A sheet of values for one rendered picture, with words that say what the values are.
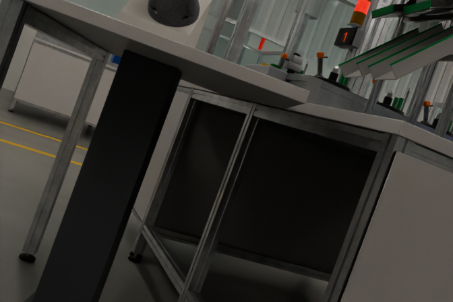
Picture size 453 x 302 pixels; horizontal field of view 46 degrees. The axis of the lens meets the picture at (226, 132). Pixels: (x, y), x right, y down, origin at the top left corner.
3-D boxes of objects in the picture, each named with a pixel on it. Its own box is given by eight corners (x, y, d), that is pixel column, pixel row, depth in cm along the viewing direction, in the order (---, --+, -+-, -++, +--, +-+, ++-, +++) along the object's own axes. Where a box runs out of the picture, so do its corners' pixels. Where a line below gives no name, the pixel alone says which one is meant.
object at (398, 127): (398, 135, 105) (403, 120, 105) (188, 86, 245) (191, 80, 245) (760, 286, 157) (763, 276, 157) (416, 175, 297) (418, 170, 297)
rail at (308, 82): (298, 106, 162) (311, 72, 162) (208, 87, 245) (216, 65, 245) (313, 112, 164) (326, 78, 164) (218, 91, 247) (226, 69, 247)
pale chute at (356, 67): (363, 77, 150) (356, 62, 149) (344, 77, 163) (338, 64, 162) (447, 37, 153) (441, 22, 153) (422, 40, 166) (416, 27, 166)
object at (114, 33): (-8, -12, 112) (-3, -26, 112) (95, 47, 202) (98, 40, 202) (305, 104, 113) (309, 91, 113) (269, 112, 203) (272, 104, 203)
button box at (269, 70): (263, 82, 173) (270, 65, 173) (240, 79, 193) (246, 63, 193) (282, 89, 176) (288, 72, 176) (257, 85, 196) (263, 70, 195)
